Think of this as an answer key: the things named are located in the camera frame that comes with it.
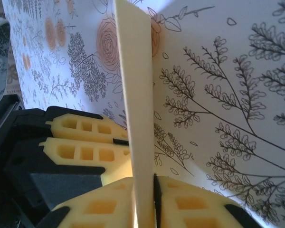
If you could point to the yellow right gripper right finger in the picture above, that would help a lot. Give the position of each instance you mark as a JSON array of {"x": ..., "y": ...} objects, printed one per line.
[{"x": 192, "y": 206}]

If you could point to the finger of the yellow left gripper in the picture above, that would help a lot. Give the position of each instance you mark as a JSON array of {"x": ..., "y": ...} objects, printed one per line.
[
  {"x": 85, "y": 126},
  {"x": 90, "y": 154}
]

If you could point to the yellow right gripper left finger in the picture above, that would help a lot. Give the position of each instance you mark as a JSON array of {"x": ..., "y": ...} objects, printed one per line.
[{"x": 97, "y": 206}]

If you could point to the yellow paper sheet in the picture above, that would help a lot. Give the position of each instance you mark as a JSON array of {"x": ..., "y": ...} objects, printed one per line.
[{"x": 137, "y": 95}]

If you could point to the floral print tablecloth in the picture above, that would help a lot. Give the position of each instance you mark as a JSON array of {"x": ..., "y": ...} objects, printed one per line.
[{"x": 228, "y": 71}]

